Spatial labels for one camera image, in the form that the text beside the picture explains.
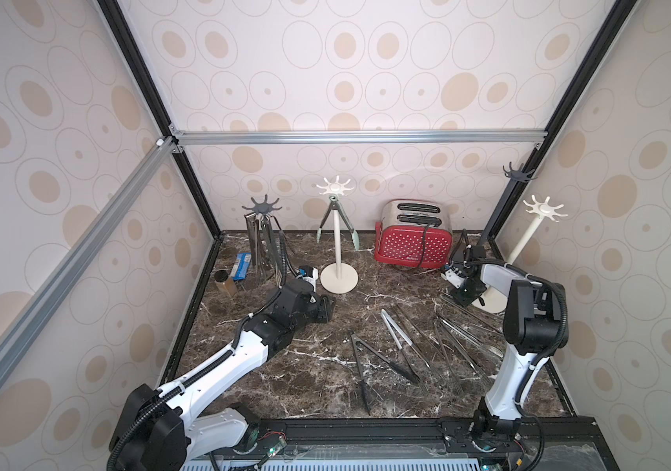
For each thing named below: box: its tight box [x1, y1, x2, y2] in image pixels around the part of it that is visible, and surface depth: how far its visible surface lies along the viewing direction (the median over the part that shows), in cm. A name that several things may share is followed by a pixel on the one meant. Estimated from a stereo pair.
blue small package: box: [229, 252, 253, 281], surface depth 108 cm
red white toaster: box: [373, 199, 454, 268], surface depth 102 cm
